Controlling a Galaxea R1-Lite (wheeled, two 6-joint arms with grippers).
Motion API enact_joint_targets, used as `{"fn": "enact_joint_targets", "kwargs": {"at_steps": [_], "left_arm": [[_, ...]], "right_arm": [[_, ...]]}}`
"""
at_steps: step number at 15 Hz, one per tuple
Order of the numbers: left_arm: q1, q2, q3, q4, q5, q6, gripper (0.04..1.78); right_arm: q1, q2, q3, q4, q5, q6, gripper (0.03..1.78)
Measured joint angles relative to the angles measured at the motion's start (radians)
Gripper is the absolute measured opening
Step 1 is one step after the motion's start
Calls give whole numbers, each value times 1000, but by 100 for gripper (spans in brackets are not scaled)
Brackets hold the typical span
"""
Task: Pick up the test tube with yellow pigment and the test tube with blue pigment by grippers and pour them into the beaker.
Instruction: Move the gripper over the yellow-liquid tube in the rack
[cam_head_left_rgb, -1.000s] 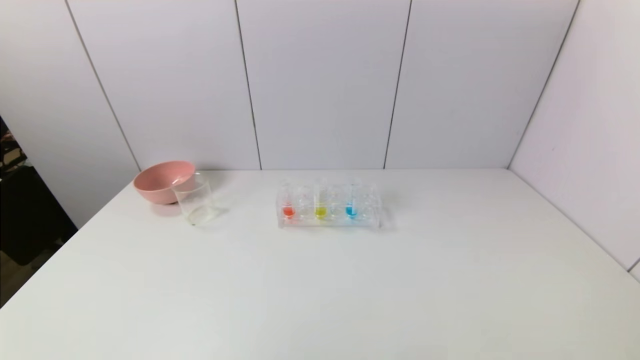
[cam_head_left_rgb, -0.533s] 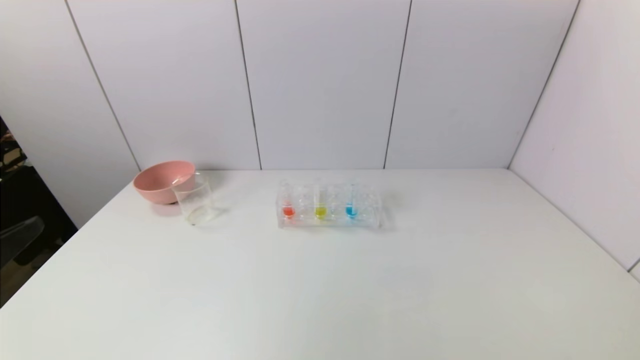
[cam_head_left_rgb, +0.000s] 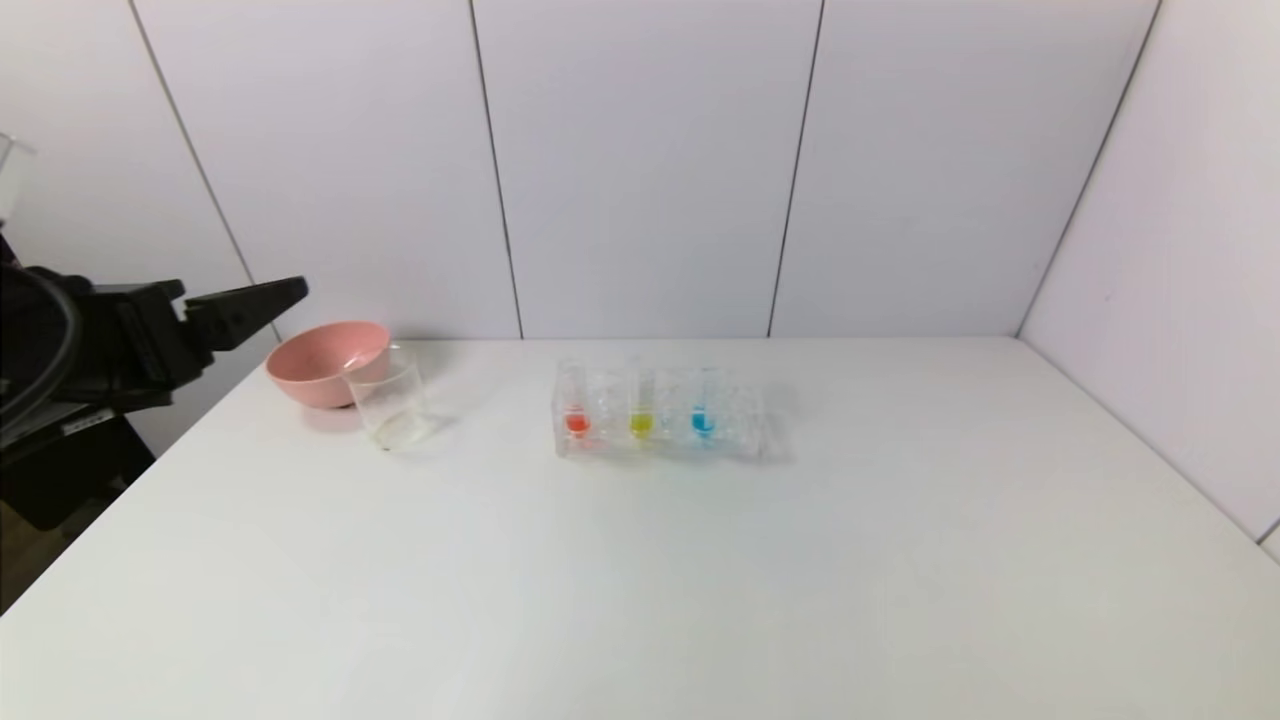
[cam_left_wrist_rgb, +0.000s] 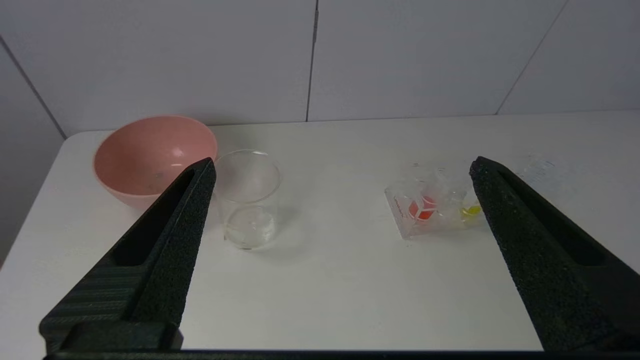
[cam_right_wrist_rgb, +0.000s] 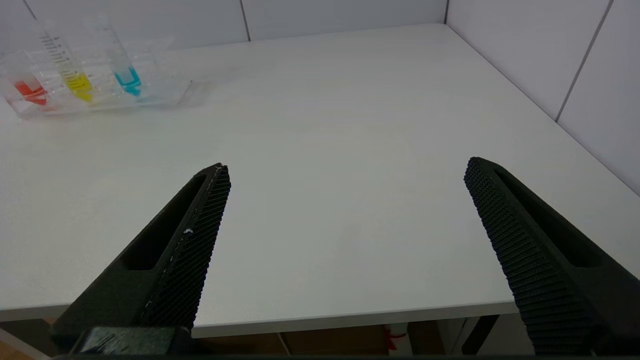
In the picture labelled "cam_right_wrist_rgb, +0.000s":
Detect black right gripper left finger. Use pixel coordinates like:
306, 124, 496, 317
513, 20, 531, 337
50, 163, 232, 351

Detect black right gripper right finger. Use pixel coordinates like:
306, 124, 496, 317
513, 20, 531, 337
463, 157, 640, 355

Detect test tube with blue pigment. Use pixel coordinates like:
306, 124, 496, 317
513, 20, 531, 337
90, 15, 144, 98

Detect test tube with yellow pigment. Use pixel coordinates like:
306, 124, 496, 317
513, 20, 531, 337
37, 20, 96, 104

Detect clear acrylic test tube rack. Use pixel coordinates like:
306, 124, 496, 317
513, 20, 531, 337
0, 36, 193, 119

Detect test tube with red pigment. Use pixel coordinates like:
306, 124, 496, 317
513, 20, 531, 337
0, 52, 51, 107

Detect black table leg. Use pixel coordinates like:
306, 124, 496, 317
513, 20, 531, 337
462, 314, 501, 356

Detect white object with red ribbon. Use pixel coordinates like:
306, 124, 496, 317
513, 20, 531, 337
382, 322, 413, 356

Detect white table leg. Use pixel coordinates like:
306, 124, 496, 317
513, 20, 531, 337
0, 327, 51, 360

